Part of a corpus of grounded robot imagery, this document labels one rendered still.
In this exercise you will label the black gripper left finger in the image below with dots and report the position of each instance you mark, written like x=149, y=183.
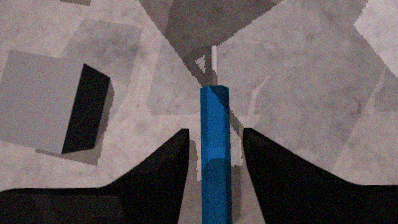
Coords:
x=150, y=193

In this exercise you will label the dark blue stylus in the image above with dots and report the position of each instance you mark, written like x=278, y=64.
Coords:
x=215, y=150

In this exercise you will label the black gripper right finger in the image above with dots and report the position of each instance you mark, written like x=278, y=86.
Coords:
x=291, y=190

